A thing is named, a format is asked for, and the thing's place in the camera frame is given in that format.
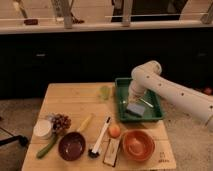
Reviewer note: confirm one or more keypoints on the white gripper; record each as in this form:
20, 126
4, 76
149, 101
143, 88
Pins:
135, 91

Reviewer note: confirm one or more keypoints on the grey sponge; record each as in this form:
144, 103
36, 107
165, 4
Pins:
135, 108

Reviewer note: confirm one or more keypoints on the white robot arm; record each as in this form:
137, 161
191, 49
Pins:
148, 76

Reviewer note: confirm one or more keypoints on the green plastic tray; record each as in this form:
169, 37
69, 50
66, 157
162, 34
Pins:
152, 113

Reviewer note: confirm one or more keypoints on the pale green cup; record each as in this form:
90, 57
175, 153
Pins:
104, 93

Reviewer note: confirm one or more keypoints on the orange fruit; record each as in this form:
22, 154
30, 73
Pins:
114, 131

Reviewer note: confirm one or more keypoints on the orange bowl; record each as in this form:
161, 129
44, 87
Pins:
137, 145

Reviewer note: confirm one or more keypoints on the yellow banana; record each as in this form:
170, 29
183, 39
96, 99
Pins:
85, 123

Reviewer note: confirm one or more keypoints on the small cardboard box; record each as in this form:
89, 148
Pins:
110, 156

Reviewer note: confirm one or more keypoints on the bunch of red grapes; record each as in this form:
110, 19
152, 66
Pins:
61, 123

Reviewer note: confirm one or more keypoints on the dark red bowl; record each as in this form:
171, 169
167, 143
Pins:
72, 146

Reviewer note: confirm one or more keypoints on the white round container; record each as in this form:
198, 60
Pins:
43, 129

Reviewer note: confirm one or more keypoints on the green cucumber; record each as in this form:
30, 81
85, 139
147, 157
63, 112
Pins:
41, 153

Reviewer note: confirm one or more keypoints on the white handled dish brush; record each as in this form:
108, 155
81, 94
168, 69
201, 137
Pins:
93, 152

